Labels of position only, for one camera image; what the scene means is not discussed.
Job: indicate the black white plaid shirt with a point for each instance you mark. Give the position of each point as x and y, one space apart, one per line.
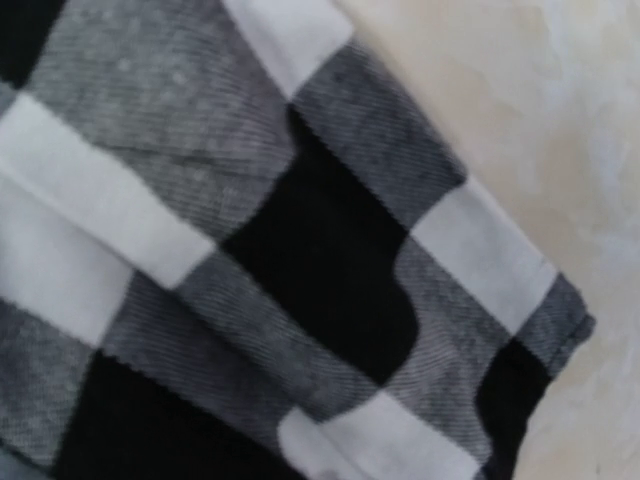
233 247

